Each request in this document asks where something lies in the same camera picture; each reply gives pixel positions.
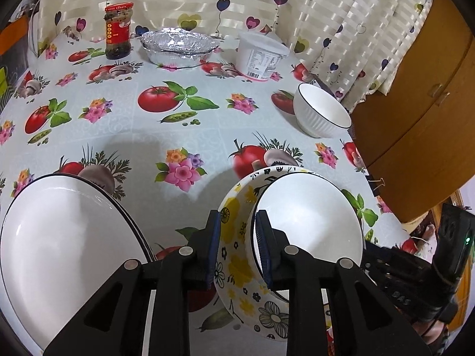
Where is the black binder clip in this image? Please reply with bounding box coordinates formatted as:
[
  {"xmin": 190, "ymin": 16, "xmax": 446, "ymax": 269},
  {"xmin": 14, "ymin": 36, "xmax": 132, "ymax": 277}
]
[{"xmin": 365, "ymin": 174, "xmax": 386, "ymax": 196}]

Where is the floral vinyl tablecloth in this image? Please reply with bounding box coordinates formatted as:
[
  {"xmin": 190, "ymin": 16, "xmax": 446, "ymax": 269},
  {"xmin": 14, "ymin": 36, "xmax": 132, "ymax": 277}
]
[{"xmin": 0, "ymin": 31, "xmax": 413, "ymax": 356}]

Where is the wooden cabinet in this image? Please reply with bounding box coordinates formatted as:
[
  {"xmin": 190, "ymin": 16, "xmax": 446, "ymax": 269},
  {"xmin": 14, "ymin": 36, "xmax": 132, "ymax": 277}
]
[{"xmin": 352, "ymin": 0, "xmax": 474, "ymax": 223}]

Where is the heart-patterned cream curtain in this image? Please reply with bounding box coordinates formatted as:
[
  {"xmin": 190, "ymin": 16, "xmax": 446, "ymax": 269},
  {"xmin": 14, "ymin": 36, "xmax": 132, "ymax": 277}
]
[{"xmin": 38, "ymin": 0, "xmax": 433, "ymax": 110}]

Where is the white plate black rim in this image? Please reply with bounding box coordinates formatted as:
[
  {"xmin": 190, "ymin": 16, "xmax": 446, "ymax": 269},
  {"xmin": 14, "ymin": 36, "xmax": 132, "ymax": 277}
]
[{"xmin": 1, "ymin": 174, "xmax": 155, "ymax": 355}]

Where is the aluminium foil tray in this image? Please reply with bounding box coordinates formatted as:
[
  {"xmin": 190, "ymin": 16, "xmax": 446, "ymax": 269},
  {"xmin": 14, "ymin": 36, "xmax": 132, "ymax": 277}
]
[{"xmin": 140, "ymin": 27, "xmax": 220, "ymax": 68}]

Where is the orange box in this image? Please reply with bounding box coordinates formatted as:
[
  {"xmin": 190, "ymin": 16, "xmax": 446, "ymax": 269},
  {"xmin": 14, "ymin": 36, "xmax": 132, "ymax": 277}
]
[{"xmin": 0, "ymin": 15, "xmax": 28, "ymax": 55}]

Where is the yellow floral patterned plate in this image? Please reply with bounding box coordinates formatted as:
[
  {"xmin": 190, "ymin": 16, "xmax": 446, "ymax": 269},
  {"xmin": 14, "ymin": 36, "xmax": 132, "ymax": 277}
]
[{"xmin": 214, "ymin": 166, "xmax": 310, "ymax": 341}]

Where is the white plastic tub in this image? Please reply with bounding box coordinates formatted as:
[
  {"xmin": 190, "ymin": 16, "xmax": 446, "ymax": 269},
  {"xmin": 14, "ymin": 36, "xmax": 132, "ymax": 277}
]
[{"xmin": 235, "ymin": 32, "xmax": 290, "ymax": 81}]

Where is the red-lidded sauce jar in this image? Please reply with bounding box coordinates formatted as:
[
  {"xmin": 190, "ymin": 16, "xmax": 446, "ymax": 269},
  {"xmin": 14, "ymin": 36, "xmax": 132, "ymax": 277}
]
[{"xmin": 104, "ymin": 2, "xmax": 134, "ymax": 60}]

